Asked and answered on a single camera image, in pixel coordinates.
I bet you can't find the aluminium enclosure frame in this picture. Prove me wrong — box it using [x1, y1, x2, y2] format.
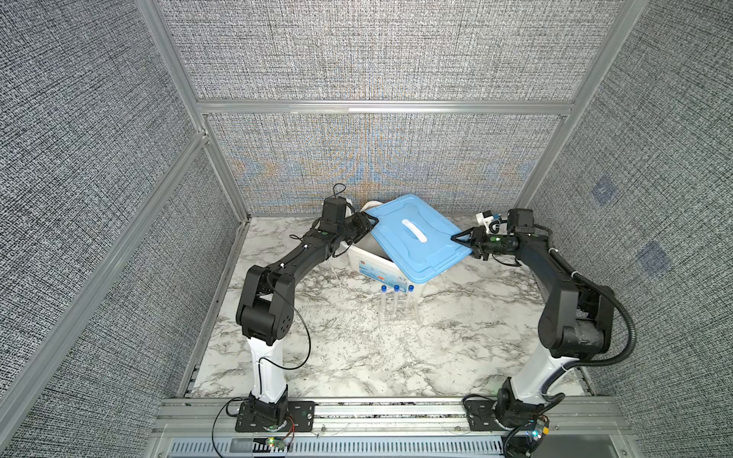
[0, 0, 651, 427]

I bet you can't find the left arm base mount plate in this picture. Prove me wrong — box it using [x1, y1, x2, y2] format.
[234, 400, 317, 433]

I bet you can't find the clear test tube rack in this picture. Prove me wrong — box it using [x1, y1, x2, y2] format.
[375, 290, 424, 329]

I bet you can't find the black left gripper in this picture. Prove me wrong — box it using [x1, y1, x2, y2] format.
[336, 211, 378, 246]

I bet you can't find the aluminium front rail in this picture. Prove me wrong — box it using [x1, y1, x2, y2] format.
[144, 396, 643, 457]

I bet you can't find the white plastic storage bin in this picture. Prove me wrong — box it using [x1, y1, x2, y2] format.
[347, 232, 433, 298]

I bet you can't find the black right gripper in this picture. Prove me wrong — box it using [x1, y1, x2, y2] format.
[450, 227, 513, 261]

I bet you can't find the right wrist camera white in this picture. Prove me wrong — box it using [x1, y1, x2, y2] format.
[475, 211, 503, 234]

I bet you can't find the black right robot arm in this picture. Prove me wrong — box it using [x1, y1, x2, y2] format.
[450, 208, 614, 427]

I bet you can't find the test tube blue cap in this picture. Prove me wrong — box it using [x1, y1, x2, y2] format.
[389, 284, 401, 321]
[378, 284, 389, 326]
[406, 284, 417, 315]

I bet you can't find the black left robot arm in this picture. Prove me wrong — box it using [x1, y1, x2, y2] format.
[236, 196, 379, 426]

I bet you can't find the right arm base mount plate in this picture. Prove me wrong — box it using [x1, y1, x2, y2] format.
[461, 395, 511, 432]

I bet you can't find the blue plastic bin lid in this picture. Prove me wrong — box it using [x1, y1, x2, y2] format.
[365, 194, 471, 284]

